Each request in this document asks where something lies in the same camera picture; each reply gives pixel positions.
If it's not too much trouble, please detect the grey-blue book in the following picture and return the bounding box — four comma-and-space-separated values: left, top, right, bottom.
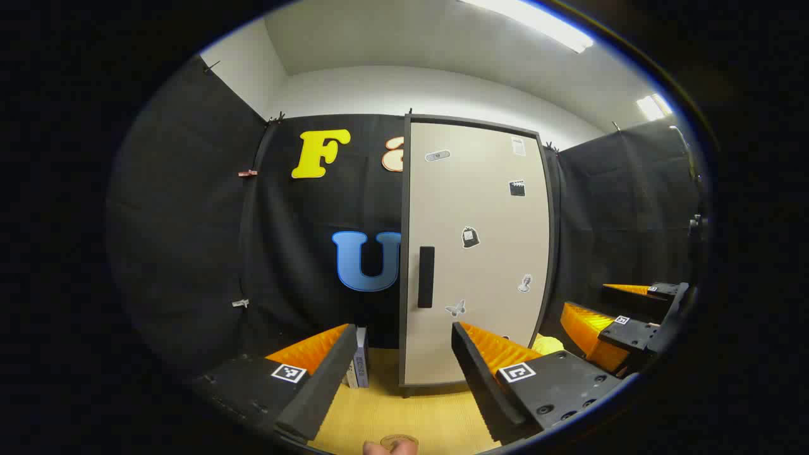
354, 325, 370, 389

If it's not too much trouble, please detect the small ceiling light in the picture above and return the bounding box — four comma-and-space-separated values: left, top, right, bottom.
635, 94, 674, 122

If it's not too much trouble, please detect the long ceiling light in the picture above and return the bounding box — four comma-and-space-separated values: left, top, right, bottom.
458, 0, 596, 54

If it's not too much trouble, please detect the black backdrop cloth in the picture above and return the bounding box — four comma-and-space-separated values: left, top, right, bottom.
107, 54, 705, 392

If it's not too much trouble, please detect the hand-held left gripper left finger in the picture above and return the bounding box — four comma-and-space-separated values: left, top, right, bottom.
190, 324, 359, 443

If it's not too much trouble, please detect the round cork coaster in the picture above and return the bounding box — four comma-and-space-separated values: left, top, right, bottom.
379, 434, 420, 452

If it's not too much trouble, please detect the dark grey cabinet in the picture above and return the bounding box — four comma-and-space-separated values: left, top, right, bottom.
398, 112, 561, 399

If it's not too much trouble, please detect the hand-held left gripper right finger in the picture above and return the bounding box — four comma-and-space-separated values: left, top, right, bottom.
451, 321, 626, 445

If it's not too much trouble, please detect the black door handle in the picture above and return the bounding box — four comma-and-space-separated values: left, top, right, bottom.
418, 246, 435, 309

